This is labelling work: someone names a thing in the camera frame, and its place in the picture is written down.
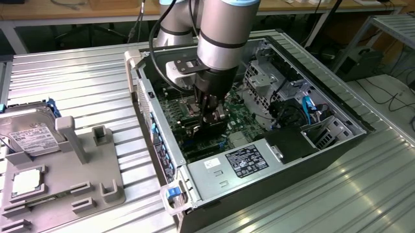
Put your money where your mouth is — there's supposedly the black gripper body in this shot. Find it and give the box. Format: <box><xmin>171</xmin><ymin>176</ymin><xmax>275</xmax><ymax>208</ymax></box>
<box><xmin>194</xmin><ymin>65</ymin><xmax>241</xmax><ymax>99</ymax></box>

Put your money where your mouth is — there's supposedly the short black expansion slot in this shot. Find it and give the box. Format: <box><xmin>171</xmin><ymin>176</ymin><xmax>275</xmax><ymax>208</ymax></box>
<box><xmin>187</xmin><ymin>144</ymin><xmax>223</xmax><ymax>153</ymax></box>
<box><xmin>187</xmin><ymin>148</ymin><xmax>226</xmax><ymax>159</ymax></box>

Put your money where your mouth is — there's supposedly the cpu socket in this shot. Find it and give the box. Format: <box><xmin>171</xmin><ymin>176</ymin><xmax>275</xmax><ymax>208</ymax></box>
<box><xmin>182</xmin><ymin>96</ymin><xmax>199</xmax><ymax>116</ymax></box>

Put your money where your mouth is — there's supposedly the green motherboard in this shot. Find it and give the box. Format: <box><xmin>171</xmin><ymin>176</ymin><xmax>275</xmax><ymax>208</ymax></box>
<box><xmin>159</xmin><ymin>82</ymin><xmax>267</xmax><ymax>164</ymax></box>

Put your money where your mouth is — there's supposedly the silver finned heatsink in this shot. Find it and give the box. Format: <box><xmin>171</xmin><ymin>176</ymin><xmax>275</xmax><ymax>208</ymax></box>
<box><xmin>230</xmin><ymin>133</ymin><xmax>251</xmax><ymax>144</ymax></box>

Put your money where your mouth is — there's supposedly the silver disk bay cage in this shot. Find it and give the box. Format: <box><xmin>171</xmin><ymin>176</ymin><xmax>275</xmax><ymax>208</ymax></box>
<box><xmin>242</xmin><ymin>59</ymin><xmax>314</xmax><ymax>115</ymax></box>

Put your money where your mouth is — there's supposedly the black fan shroud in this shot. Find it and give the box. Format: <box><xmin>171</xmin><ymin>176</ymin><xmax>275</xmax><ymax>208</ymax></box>
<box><xmin>253</xmin><ymin>126</ymin><xmax>321</xmax><ymax>166</ymax></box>

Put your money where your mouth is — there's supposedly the silver power supply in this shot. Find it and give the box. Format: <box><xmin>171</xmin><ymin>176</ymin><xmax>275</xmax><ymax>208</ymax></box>
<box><xmin>186</xmin><ymin>142</ymin><xmax>287</xmax><ymax>207</ymax></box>

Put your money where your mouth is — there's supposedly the small silver disk bay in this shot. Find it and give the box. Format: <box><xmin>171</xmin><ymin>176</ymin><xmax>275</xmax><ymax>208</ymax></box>
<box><xmin>301</xmin><ymin>116</ymin><xmax>362</xmax><ymax>150</ymax></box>

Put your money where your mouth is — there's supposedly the open pc case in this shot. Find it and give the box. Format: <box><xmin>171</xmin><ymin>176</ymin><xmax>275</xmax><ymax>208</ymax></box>
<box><xmin>125</xmin><ymin>35</ymin><xmax>377</xmax><ymax>233</ymax></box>

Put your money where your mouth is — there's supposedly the black floor device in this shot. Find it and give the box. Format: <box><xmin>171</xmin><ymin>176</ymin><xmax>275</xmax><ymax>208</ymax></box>
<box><xmin>337</xmin><ymin>47</ymin><xmax>386</xmax><ymax>82</ymax></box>

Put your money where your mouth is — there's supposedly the blue disk caddy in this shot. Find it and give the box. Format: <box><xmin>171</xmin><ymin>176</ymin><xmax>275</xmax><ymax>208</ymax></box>
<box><xmin>0</xmin><ymin>97</ymin><xmax>63</xmax><ymax>120</ymax></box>

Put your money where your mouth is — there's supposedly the wooden desk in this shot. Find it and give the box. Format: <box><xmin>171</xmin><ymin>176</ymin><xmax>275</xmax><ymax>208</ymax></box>
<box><xmin>0</xmin><ymin>0</ymin><xmax>408</xmax><ymax>21</ymax></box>

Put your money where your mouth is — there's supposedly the grey parts rack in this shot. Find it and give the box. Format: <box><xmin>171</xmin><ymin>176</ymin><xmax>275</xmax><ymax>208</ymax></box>
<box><xmin>0</xmin><ymin>116</ymin><xmax>127</xmax><ymax>233</ymax></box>

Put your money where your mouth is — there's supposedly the silver hard disk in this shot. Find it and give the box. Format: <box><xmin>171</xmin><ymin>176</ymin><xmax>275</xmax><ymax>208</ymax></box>
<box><xmin>0</xmin><ymin>106</ymin><xmax>66</xmax><ymax>156</ymax></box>

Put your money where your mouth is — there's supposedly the metal slat shelf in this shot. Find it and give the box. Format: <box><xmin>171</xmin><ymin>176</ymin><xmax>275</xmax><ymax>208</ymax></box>
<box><xmin>351</xmin><ymin>13</ymin><xmax>415</xmax><ymax>73</ymax></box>

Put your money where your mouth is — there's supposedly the loose green ram stick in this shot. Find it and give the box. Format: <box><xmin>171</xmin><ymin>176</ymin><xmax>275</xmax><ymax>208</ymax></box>
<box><xmin>25</xmin><ymin>191</ymin><xmax>73</xmax><ymax>207</ymax></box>

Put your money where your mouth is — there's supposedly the silver cpu chip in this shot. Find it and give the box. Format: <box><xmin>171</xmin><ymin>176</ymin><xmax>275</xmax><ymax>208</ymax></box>
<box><xmin>11</xmin><ymin>169</ymin><xmax>46</xmax><ymax>196</ymax></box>

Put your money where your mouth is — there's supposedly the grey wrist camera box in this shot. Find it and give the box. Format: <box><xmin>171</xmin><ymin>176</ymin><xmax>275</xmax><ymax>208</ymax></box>
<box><xmin>165</xmin><ymin>59</ymin><xmax>209</xmax><ymax>92</ymax></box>

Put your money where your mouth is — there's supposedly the black wire bundle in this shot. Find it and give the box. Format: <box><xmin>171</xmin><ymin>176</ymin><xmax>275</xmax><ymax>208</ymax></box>
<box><xmin>269</xmin><ymin>101</ymin><xmax>306</xmax><ymax>127</ymax></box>

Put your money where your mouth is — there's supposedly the blue sata wire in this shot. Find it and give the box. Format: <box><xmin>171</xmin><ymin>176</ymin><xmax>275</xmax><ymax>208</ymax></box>
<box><xmin>302</xmin><ymin>95</ymin><xmax>318</xmax><ymax>126</ymax></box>

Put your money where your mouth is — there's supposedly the black floor cable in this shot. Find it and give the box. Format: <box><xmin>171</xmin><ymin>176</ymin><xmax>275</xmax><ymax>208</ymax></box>
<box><xmin>355</xmin><ymin>79</ymin><xmax>415</xmax><ymax>115</ymax></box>

